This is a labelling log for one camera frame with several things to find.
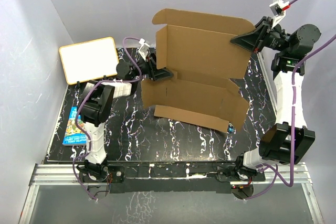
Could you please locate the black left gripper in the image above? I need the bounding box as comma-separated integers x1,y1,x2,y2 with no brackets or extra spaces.
131,52,174,81

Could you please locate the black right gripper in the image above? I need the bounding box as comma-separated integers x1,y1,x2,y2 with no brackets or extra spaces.
230,17,290,54

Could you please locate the brown cardboard box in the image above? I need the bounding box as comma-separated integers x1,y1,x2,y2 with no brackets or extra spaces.
141,8,254,132

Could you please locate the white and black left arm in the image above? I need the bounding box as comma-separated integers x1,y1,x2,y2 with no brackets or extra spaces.
77,53,174,182

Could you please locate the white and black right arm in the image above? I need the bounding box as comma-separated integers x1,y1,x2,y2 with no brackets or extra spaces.
215,16,321,187

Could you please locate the small orange-framed whiteboard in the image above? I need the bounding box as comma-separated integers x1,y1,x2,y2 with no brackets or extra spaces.
59,37,119,85

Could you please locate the small blue toy car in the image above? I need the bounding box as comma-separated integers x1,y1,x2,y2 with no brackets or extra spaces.
227,124,235,133

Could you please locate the blue treehouse book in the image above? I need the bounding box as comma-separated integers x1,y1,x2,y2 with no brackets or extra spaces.
62,106,86,146

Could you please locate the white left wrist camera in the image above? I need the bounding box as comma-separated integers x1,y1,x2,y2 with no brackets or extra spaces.
138,38,150,61

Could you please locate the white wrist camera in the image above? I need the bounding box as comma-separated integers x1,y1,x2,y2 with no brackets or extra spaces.
138,38,150,61
269,0,290,28

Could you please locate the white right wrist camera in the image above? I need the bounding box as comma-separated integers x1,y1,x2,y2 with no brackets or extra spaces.
269,0,290,28

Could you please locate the black mounting base bracket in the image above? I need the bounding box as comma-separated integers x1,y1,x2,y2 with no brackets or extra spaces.
76,160,266,199

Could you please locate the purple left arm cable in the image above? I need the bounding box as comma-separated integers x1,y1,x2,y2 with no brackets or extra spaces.
72,37,148,204

